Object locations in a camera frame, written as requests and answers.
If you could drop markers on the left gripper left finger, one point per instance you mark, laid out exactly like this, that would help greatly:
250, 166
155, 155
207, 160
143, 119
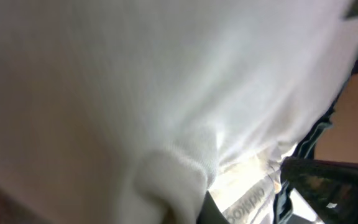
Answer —
169, 217

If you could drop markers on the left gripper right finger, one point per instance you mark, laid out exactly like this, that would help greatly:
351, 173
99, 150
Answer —
210, 213

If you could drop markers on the white t-shirt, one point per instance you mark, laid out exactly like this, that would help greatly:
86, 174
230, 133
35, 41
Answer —
127, 111

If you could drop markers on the folded black t-shirt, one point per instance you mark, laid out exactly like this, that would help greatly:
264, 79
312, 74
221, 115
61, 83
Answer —
282, 206

